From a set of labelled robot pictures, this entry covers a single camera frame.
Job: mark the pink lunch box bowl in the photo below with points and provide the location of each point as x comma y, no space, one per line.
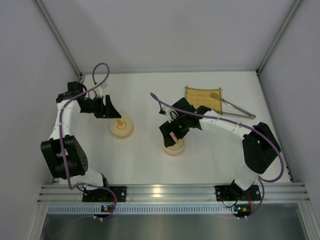
173,151

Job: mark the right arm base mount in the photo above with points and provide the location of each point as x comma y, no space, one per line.
232,192

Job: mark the frame post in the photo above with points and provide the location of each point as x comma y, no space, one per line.
47,18
285,24

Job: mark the right frame post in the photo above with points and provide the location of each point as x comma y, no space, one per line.
285,24

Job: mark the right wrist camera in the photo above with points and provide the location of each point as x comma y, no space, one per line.
164,110

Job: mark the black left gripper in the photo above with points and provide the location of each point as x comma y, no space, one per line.
104,106

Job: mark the aluminium front rail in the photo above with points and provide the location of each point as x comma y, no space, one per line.
274,193

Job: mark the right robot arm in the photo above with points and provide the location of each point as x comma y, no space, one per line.
260,147

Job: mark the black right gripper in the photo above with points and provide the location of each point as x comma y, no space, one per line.
172,129

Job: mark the slotted cable duct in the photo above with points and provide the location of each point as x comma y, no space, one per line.
138,209

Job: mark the metal serving tongs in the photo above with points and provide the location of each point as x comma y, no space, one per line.
244,114

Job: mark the orange lunch box bowl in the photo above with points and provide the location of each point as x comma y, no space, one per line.
122,132

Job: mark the bamboo mat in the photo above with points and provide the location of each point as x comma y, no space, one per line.
202,97

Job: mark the cream lid orange handle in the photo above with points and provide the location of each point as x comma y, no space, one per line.
125,120

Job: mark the cream lid pink handle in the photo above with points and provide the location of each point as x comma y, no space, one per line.
179,142

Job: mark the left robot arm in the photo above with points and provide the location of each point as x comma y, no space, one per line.
62,152

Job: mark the left frame post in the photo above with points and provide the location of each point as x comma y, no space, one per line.
47,18

